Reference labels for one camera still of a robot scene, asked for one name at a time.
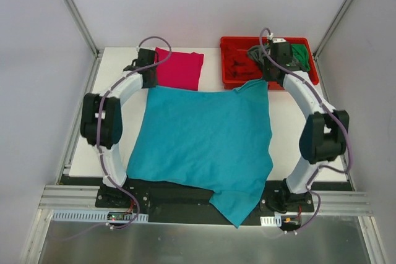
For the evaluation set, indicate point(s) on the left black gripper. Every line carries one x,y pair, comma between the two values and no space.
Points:
150,76

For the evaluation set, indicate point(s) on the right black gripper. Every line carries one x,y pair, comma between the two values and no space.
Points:
270,70

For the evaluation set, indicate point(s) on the teal t shirt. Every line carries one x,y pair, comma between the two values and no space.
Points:
217,141

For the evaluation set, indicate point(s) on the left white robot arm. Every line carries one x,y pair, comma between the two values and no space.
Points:
101,119

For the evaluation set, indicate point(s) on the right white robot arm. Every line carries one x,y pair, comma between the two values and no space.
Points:
324,135

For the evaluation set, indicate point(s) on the grey t shirt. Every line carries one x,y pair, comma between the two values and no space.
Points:
256,53

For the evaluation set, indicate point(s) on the folded magenta t shirt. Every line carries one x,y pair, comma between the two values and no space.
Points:
181,70

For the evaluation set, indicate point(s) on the dark red t shirt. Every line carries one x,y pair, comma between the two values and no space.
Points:
236,65

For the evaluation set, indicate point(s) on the red plastic bin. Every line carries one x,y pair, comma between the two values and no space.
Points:
246,42

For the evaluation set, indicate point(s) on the green t shirt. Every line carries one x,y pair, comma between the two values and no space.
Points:
300,59

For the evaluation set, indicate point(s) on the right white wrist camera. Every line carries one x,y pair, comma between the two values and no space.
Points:
271,39

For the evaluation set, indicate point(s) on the left aluminium frame post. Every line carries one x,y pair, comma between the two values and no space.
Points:
82,27

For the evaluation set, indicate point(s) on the aluminium frame post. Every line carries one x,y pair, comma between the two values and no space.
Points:
343,9
82,27

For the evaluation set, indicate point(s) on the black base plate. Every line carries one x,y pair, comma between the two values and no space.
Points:
165,202

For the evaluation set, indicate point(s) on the right aluminium frame post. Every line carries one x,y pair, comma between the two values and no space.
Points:
343,9

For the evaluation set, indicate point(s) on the right white cable duct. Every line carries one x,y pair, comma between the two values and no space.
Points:
271,221

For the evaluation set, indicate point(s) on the white cable duct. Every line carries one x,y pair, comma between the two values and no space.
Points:
87,216
271,221

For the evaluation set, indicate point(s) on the left white cable duct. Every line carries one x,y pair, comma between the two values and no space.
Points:
87,216

